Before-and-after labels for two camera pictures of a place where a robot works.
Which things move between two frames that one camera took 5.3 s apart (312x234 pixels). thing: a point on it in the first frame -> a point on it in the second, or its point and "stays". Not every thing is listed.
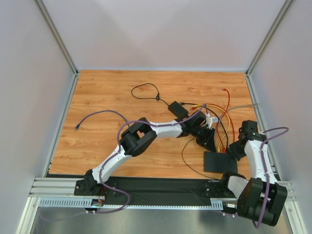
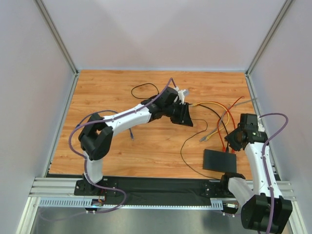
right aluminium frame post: x=263 y=47 stays
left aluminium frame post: x=50 y=22 stays
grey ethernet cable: x=237 y=107 -> x=206 y=136
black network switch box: x=219 y=162 stays
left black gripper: x=204 y=134 -> x=182 y=113
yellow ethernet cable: x=224 y=134 -> x=208 y=137
